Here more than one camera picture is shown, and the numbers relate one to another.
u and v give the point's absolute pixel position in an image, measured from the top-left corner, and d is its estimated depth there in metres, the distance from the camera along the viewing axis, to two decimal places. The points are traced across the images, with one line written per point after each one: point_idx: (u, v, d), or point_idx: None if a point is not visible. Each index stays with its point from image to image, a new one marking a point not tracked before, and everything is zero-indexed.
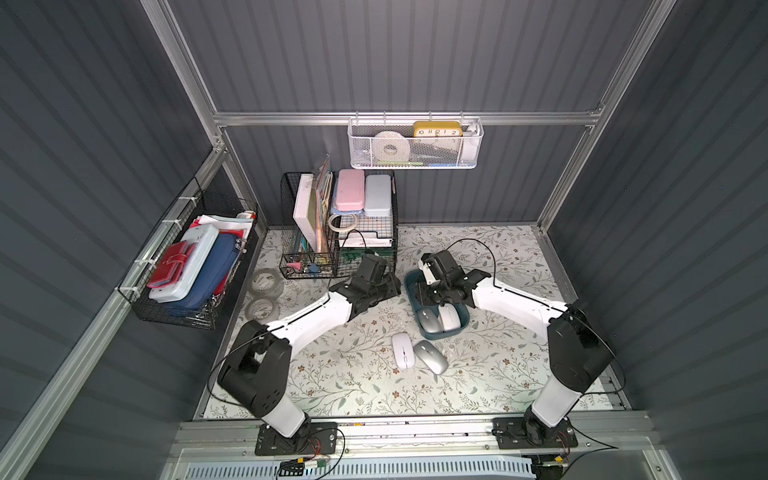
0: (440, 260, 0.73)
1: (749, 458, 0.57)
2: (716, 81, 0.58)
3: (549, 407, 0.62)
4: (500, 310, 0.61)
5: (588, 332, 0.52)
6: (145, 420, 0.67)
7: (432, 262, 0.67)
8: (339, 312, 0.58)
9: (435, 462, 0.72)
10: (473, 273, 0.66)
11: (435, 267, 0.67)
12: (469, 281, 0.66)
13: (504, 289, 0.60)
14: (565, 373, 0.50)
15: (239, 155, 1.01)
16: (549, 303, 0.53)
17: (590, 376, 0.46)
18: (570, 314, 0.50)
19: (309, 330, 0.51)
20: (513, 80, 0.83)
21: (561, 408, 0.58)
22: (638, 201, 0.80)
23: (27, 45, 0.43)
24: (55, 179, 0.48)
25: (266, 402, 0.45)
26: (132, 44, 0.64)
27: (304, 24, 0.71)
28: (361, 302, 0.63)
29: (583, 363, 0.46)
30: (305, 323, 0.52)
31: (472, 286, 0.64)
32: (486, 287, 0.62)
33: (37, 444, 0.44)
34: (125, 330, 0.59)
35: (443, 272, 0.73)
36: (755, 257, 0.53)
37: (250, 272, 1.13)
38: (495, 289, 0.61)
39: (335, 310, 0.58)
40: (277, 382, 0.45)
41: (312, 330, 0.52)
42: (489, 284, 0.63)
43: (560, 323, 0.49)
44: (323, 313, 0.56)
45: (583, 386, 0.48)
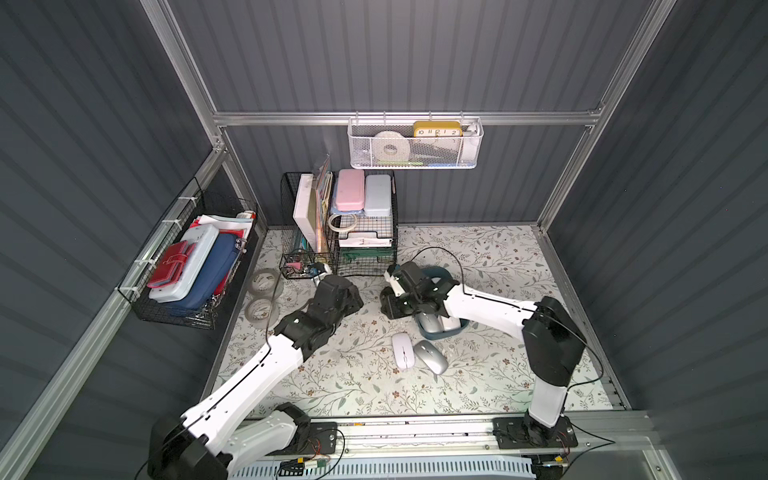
0: (409, 274, 0.71)
1: (749, 458, 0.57)
2: (716, 81, 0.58)
3: (540, 406, 0.62)
4: (472, 317, 0.61)
5: (558, 327, 0.54)
6: (145, 420, 0.67)
7: (401, 275, 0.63)
8: (279, 367, 0.48)
9: (435, 462, 0.72)
10: (443, 282, 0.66)
11: (404, 280, 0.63)
12: (440, 291, 0.66)
13: (475, 296, 0.60)
14: (544, 371, 0.51)
15: (239, 155, 1.01)
16: (519, 304, 0.54)
17: (567, 369, 0.47)
18: (540, 312, 0.51)
19: (243, 402, 0.44)
20: (513, 80, 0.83)
21: (552, 404, 0.59)
22: (638, 201, 0.80)
23: (28, 46, 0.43)
24: (55, 179, 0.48)
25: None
26: (132, 45, 0.64)
27: (304, 24, 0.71)
28: (317, 337, 0.53)
29: (561, 359, 0.47)
30: (234, 399, 0.44)
31: (443, 296, 0.64)
32: (456, 297, 0.62)
33: (36, 444, 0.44)
34: (124, 331, 0.59)
35: (413, 285, 0.72)
36: (755, 257, 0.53)
37: (250, 272, 1.13)
38: (466, 297, 0.61)
39: (278, 362, 0.49)
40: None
41: (247, 402, 0.44)
42: (459, 292, 0.63)
43: (531, 325, 0.50)
44: (261, 374, 0.47)
45: (565, 380, 0.48)
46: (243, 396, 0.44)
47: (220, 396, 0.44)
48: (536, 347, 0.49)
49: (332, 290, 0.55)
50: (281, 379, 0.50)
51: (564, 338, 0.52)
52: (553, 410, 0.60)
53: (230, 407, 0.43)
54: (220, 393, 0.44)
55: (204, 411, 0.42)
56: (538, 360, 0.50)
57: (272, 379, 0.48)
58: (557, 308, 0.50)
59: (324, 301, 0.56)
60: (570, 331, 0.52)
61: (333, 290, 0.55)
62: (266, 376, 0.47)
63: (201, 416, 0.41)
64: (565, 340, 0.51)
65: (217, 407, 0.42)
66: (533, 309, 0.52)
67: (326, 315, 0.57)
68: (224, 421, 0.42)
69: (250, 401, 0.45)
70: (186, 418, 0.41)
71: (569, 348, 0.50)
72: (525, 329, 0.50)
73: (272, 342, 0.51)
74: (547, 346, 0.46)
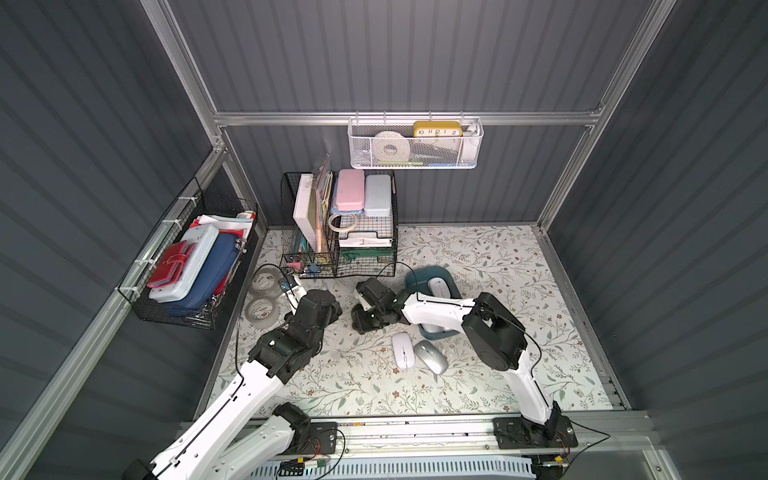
0: (371, 287, 0.77)
1: (750, 458, 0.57)
2: (716, 81, 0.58)
3: (529, 404, 0.63)
4: (427, 320, 0.68)
5: (496, 318, 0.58)
6: (145, 419, 0.67)
7: (365, 290, 0.78)
8: (254, 395, 0.45)
9: (435, 462, 0.72)
10: (402, 293, 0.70)
11: (368, 294, 0.78)
12: (399, 302, 0.72)
13: (426, 300, 0.67)
14: (489, 360, 0.57)
15: (239, 155, 1.01)
16: (461, 303, 0.61)
17: (506, 355, 0.53)
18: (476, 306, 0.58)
19: (216, 441, 0.42)
20: (513, 80, 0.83)
21: (532, 398, 0.61)
22: (638, 201, 0.80)
23: (28, 46, 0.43)
24: (55, 178, 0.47)
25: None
26: (131, 44, 0.64)
27: (304, 24, 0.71)
28: (296, 359, 0.50)
29: (498, 346, 0.53)
30: (207, 438, 0.42)
31: (401, 305, 0.70)
32: (411, 305, 0.69)
33: (36, 444, 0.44)
34: (124, 331, 0.59)
35: (376, 298, 0.78)
36: (755, 257, 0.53)
37: (250, 272, 1.13)
38: (419, 303, 0.68)
39: (254, 392, 0.46)
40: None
41: (221, 440, 0.43)
42: (413, 300, 0.70)
43: (467, 320, 0.56)
44: (235, 408, 0.44)
45: (509, 366, 0.54)
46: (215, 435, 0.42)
47: (189, 437, 0.41)
48: (476, 339, 0.55)
49: (314, 307, 0.51)
50: (257, 409, 0.47)
51: (501, 327, 0.58)
52: (533, 403, 0.62)
53: (201, 450, 0.41)
54: (191, 434, 0.42)
55: (173, 456, 0.40)
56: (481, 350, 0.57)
57: (247, 412, 0.45)
58: (489, 299, 0.57)
59: (306, 320, 0.52)
60: (505, 319, 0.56)
61: (314, 307, 0.51)
62: (240, 409, 0.44)
63: (169, 462, 0.40)
64: (502, 328, 0.58)
65: (186, 451, 0.40)
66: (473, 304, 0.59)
67: (307, 333, 0.52)
68: (195, 465, 0.40)
69: (224, 438, 0.43)
70: (155, 465, 0.39)
71: (505, 335, 0.56)
72: (463, 324, 0.58)
73: (247, 369, 0.48)
74: (484, 336, 0.53)
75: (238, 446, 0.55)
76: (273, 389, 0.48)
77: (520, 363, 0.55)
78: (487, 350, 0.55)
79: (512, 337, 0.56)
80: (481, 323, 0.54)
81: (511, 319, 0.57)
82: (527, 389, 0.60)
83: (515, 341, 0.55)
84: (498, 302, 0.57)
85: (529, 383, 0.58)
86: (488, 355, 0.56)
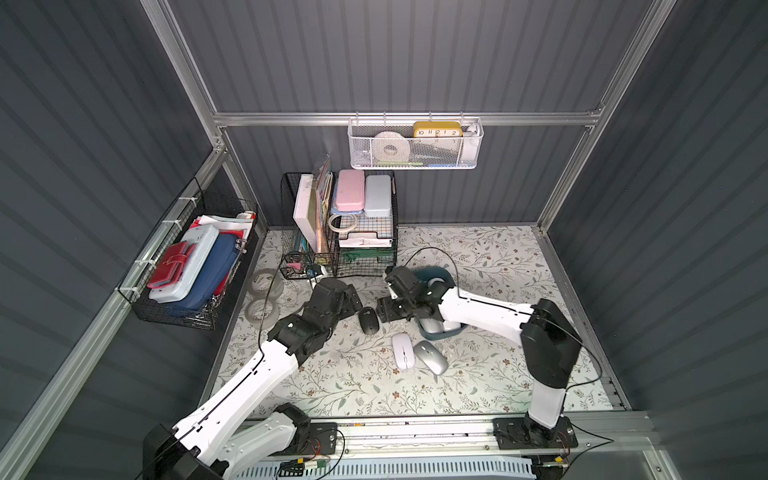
0: (401, 277, 0.70)
1: (750, 459, 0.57)
2: (717, 81, 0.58)
3: (540, 409, 0.62)
4: (467, 320, 0.61)
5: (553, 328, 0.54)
6: (145, 420, 0.67)
7: (393, 279, 0.71)
8: (276, 371, 0.48)
9: (434, 462, 0.72)
10: (436, 286, 0.67)
11: (396, 285, 0.72)
12: (433, 296, 0.64)
13: (470, 300, 0.59)
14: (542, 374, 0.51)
15: (239, 155, 1.01)
16: (516, 307, 0.53)
17: (565, 372, 0.47)
18: (535, 314, 0.51)
19: (237, 412, 0.43)
20: (513, 80, 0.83)
21: (551, 404, 0.58)
22: (637, 201, 0.80)
23: (29, 47, 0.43)
24: (55, 179, 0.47)
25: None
26: (131, 44, 0.64)
27: (304, 24, 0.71)
28: (311, 341, 0.52)
29: (557, 362, 0.47)
30: (229, 408, 0.43)
31: (436, 299, 0.63)
32: (452, 300, 0.61)
33: (36, 445, 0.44)
34: (124, 331, 0.59)
35: (406, 290, 0.71)
36: (755, 257, 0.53)
37: (250, 272, 1.13)
38: (461, 301, 0.60)
39: (276, 367, 0.48)
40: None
41: (241, 411, 0.44)
42: (456, 296, 0.62)
43: (528, 329, 0.49)
44: (255, 382, 0.46)
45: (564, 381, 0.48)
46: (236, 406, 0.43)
47: (212, 405, 0.43)
48: (534, 351, 0.48)
49: (329, 293, 0.54)
50: (276, 385, 0.49)
51: (560, 340, 0.51)
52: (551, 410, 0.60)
53: (223, 417, 0.42)
54: (213, 402, 0.43)
55: (195, 422, 0.41)
56: (533, 363, 0.50)
57: (266, 388, 0.47)
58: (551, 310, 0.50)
59: (320, 304, 0.55)
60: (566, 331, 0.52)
61: (327, 294, 0.54)
62: (260, 384, 0.46)
63: (192, 427, 0.41)
64: (562, 341, 0.51)
65: (209, 417, 0.42)
66: (531, 312, 0.51)
67: (322, 316, 0.55)
68: (216, 432, 0.41)
69: (246, 407, 0.45)
70: (177, 429, 0.40)
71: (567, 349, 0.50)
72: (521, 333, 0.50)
73: (267, 347, 0.50)
74: (545, 350, 0.46)
75: (246, 432, 0.56)
76: (290, 369, 0.50)
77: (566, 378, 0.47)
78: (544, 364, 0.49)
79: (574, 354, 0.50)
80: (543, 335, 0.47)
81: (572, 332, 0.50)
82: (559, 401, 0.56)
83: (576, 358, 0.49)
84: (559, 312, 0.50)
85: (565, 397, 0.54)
86: (542, 368, 0.50)
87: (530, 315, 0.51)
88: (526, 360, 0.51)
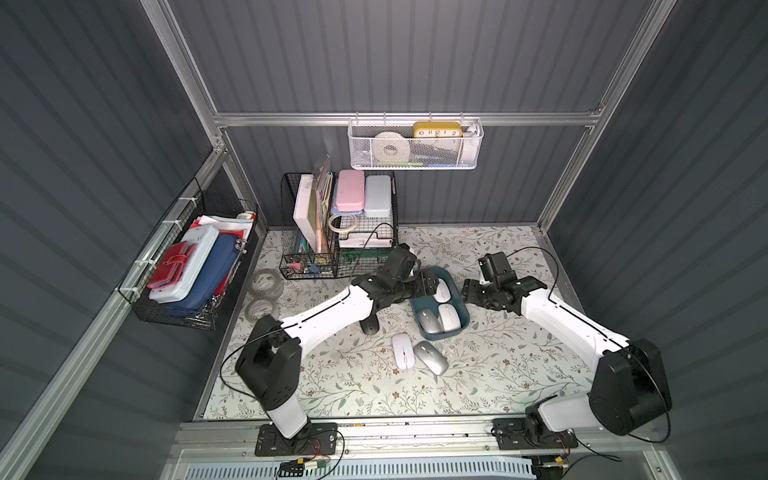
0: (494, 261, 0.70)
1: (751, 459, 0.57)
2: (717, 81, 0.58)
3: (555, 414, 0.62)
4: (549, 327, 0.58)
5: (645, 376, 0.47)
6: (144, 420, 0.66)
7: (485, 261, 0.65)
8: (358, 307, 0.56)
9: (435, 463, 0.72)
10: (528, 281, 0.63)
11: (487, 268, 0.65)
12: (522, 288, 0.62)
13: (559, 305, 0.56)
14: (606, 411, 0.46)
15: (239, 155, 1.01)
16: (607, 333, 0.48)
17: (633, 419, 0.42)
18: (628, 351, 0.45)
19: (327, 327, 0.50)
20: (513, 80, 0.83)
21: (573, 422, 0.57)
22: (637, 201, 0.80)
23: (29, 47, 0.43)
24: (56, 180, 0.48)
25: (278, 397, 0.46)
26: (131, 44, 0.64)
27: (304, 25, 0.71)
28: (384, 298, 0.59)
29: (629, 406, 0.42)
30: (322, 321, 0.51)
31: (523, 292, 0.60)
32: (540, 298, 0.58)
33: (36, 445, 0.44)
34: (125, 330, 0.59)
35: (495, 273, 0.70)
36: (756, 257, 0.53)
37: (249, 272, 1.13)
38: (549, 303, 0.57)
39: (361, 304, 0.56)
40: (285, 381, 0.44)
41: (328, 329, 0.50)
42: (544, 297, 0.58)
43: (614, 358, 0.44)
44: (342, 309, 0.54)
45: (626, 430, 0.43)
46: (327, 321, 0.51)
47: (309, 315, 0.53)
48: (608, 381, 0.44)
49: (402, 256, 0.62)
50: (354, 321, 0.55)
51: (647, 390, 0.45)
52: (567, 423, 0.59)
53: (318, 326, 0.50)
54: (310, 313, 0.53)
55: (297, 321, 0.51)
56: (602, 395, 0.46)
57: (348, 318, 0.53)
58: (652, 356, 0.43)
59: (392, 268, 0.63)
60: (657, 385, 0.45)
61: (400, 259, 0.62)
62: (346, 312, 0.54)
63: (295, 324, 0.49)
64: (647, 392, 0.45)
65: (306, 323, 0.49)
66: (623, 346, 0.46)
67: (393, 278, 0.63)
68: (313, 334, 0.48)
69: (328, 328, 0.50)
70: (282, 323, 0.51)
71: (648, 402, 0.44)
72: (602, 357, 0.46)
73: (351, 288, 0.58)
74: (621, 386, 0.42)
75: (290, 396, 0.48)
76: (363, 314, 0.56)
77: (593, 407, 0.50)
78: (612, 400, 0.44)
79: (653, 410, 0.43)
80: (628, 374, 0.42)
81: (664, 388, 0.43)
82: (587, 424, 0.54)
83: (656, 416, 0.43)
84: (662, 362, 0.43)
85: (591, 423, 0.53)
86: (607, 405, 0.45)
87: (619, 348, 0.46)
88: (598, 391, 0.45)
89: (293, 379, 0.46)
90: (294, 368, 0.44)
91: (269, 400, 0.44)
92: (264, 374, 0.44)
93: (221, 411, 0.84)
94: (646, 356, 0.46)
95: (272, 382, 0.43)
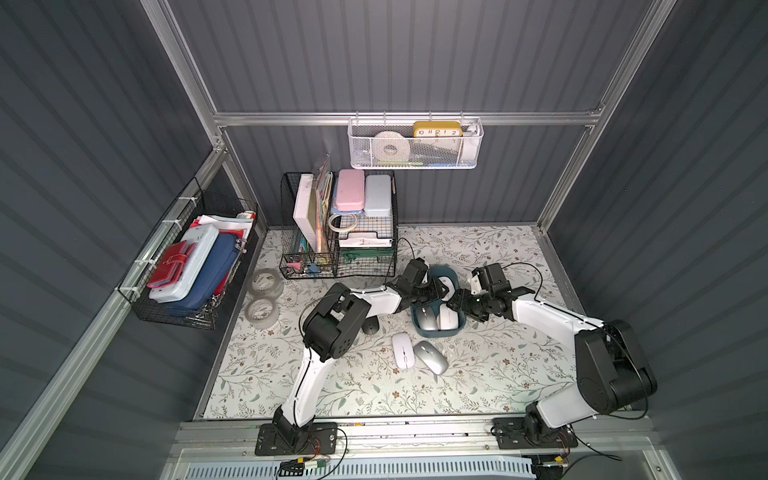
0: (489, 271, 0.76)
1: (751, 459, 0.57)
2: (716, 82, 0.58)
3: (554, 410, 0.62)
4: (537, 325, 0.62)
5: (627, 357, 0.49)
6: (144, 419, 0.67)
7: (481, 272, 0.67)
8: (390, 303, 0.68)
9: (434, 462, 0.72)
10: (519, 288, 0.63)
11: (483, 277, 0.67)
12: (513, 293, 0.69)
13: (542, 303, 0.62)
14: (591, 392, 0.48)
15: (239, 155, 1.01)
16: (584, 317, 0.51)
17: (616, 398, 0.44)
18: (607, 334, 0.49)
19: (376, 307, 0.62)
20: (514, 79, 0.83)
21: (568, 415, 0.58)
22: (637, 201, 0.80)
23: (29, 47, 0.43)
24: (55, 180, 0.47)
25: (340, 349, 0.54)
26: (132, 45, 0.64)
27: (304, 24, 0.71)
28: (405, 300, 0.75)
29: (611, 385, 0.44)
30: (377, 294, 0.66)
31: (514, 296, 0.67)
32: (528, 299, 0.64)
33: (36, 445, 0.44)
34: (125, 330, 0.59)
35: (490, 282, 0.76)
36: (756, 257, 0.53)
37: (249, 272, 1.13)
38: (534, 303, 0.62)
39: (393, 300, 0.71)
40: (352, 333, 0.55)
41: (374, 310, 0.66)
42: (529, 297, 0.65)
43: (589, 335, 0.48)
44: (384, 294, 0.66)
45: (608, 409, 0.45)
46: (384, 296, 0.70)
47: (367, 289, 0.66)
48: (586, 358, 0.47)
49: (416, 265, 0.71)
50: (388, 309, 0.68)
51: (628, 372, 0.47)
52: (562, 417, 0.60)
53: (376, 297, 0.66)
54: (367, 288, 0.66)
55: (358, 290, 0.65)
56: (585, 377, 0.49)
57: (382, 307, 0.65)
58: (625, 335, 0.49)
59: (409, 275, 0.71)
60: (635, 364, 0.48)
61: (416, 266, 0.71)
62: (384, 301, 0.67)
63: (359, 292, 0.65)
64: (629, 373, 0.47)
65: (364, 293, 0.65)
66: (599, 326, 0.50)
67: (411, 283, 0.81)
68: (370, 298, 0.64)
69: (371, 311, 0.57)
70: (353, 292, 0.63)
71: (631, 381, 0.45)
72: (577, 335, 0.51)
73: (387, 285, 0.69)
74: (597, 361, 0.45)
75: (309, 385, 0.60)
76: (389, 309, 0.69)
77: (577, 398, 0.55)
78: (592, 378, 0.47)
79: (636, 390, 0.45)
80: (604, 351, 0.45)
81: (643, 367, 0.45)
82: (574, 413, 0.56)
83: (639, 397, 0.44)
84: (639, 345, 0.46)
85: (579, 413, 0.55)
86: (591, 385, 0.48)
87: (596, 327, 0.50)
88: (580, 371, 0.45)
89: (354, 337, 0.56)
90: (360, 326, 0.56)
91: (335, 349, 0.55)
92: (329, 328, 0.57)
93: (222, 411, 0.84)
94: (622, 339, 0.50)
95: (345, 328, 0.56)
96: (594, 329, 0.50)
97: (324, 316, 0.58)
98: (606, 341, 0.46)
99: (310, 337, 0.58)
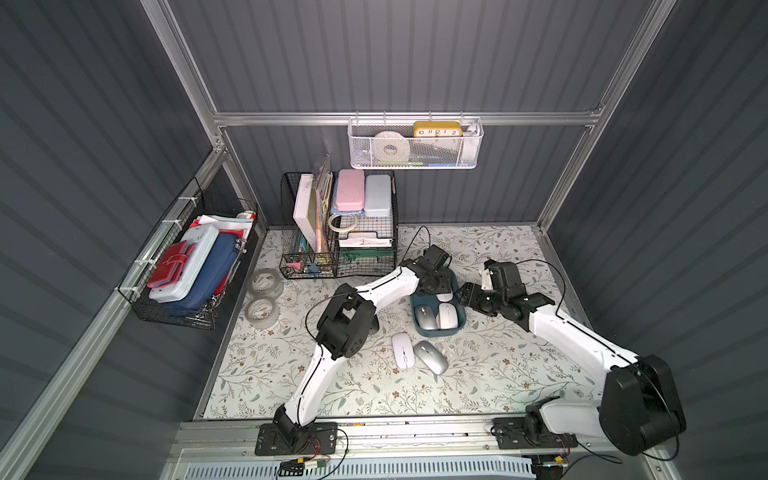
0: (506, 273, 0.69)
1: (750, 459, 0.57)
2: (716, 82, 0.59)
3: (558, 415, 0.61)
4: (560, 346, 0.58)
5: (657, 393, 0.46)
6: (145, 419, 0.67)
7: (496, 271, 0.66)
8: (409, 285, 0.68)
9: (434, 462, 0.72)
10: (536, 297, 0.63)
11: (497, 277, 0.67)
12: (530, 303, 0.63)
13: (567, 322, 0.56)
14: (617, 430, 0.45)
15: (239, 155, 1.01)
16: (615, 349, 0.48)
17: (644, 439, 0.41)
18: (638, 369, 0.44)
19: (388, 297, 0.62)
20: (513, 79, 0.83)
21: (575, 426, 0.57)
22: (638, 200, 0.80)
23: (29, 47, 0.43)
24: (55, 180, 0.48)
25: (353, 347, 0.56)
26: (131, 44, 0.64)
27: (304, 24, 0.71)
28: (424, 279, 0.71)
29: (640, 428, 0.41)
30: (385, 288, 0.64)
31: (532, 306, 0.62)
32: (548, 314, 0.59)
33: (35, 447, 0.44)
34: (124, 330, 0.59)
35: (505, 285, 0.70)
36: (756, 256, 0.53)
37: (249, 272, 1.13)
38: (558, 321, 0.57)
39: (411, 282, 0.69)
40: (362, 333, 0.56)
41: (390, 295, 0.63)
42: (551, 313, 0.59)
43: (623, 375, 0.43)
44: (397, 282, 0.67)
45: (636, 449, 0.42)
46: (393, 286, 0.66)
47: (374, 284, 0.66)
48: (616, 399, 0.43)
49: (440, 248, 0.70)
50: (400, 296, 0.65)
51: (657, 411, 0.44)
52: (570, 426, 0.59)
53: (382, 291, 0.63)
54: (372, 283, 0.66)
55: (365, 288, 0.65)
56: (610, 413, 0.45)
57: (397, 293, 0.64)
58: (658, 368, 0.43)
59: (431, 256, 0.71)
60: (667, 404, 0.45)
61: (438, 251, 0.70)
62: (398, 288, 0.66)
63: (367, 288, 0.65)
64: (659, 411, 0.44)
65: (371, 290, 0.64)
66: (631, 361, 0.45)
67: (432, 265, 0.79)
68: (372, 296, 0.61)
69: (386, 301, 0.61)
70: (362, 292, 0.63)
71: (660, 420, 0.43)
72: (608, 373, 0.46)
73: (402, 266, 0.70)
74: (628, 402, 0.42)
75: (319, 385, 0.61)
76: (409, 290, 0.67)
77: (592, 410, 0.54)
78: (618, 416, 0.44)
79: (664, 428, 0.42)
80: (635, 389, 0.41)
81: (674, 405, 0.42)
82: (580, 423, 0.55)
83: (668, 435, 0.42)
84: None
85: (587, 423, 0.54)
86: (617, 423, 0.44)
87: (628, 362, 0.45)
88: (605, 406, 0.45)
89: (366, 335, 0.57)
90: (371, 325, 0.56)
91: (348, 349, 0.57)
92: (341, 328, 0.59)
93: (221, 410, 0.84)
94: (655, 374, 0.45)
95: (356, 330, 0.56)
96: (627, 366, 0.45)
97: (335, 318, 0.59)
98: (636, 375, 0.45)
99: (323, 336, 0.60)
